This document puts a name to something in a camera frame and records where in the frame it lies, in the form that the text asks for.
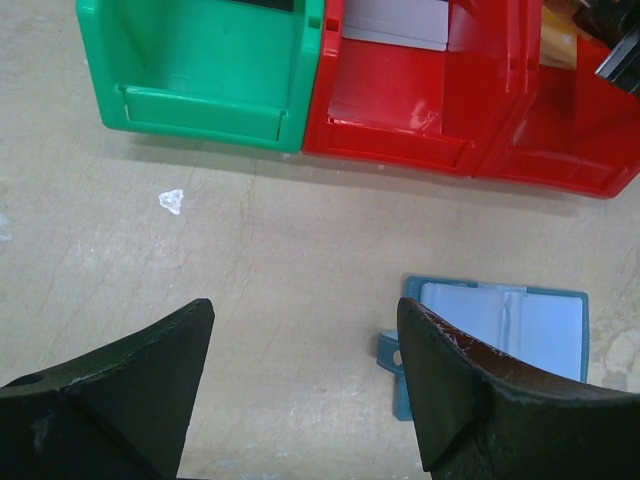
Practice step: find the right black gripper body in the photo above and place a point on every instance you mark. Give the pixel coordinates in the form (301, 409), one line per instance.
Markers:
(616, 25)

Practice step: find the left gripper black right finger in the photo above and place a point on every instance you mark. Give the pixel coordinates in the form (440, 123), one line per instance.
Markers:
(480, 413)

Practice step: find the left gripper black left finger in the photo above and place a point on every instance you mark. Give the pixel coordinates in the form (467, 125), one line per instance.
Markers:
(121, 411)

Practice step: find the orange yellow credit card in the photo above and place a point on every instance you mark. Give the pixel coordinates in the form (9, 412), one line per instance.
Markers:
(558, 42)

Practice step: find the blue card holder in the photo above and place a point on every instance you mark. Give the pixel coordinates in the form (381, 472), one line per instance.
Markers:
(546, 328)

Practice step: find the white card grey stripe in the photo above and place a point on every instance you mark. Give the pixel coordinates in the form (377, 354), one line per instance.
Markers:
(421, 24)

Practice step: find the red double plastic bin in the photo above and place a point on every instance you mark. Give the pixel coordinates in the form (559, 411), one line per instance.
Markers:
(484, 107)

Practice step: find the green plastic bin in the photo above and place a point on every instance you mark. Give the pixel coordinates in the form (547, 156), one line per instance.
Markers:
(238, 72)

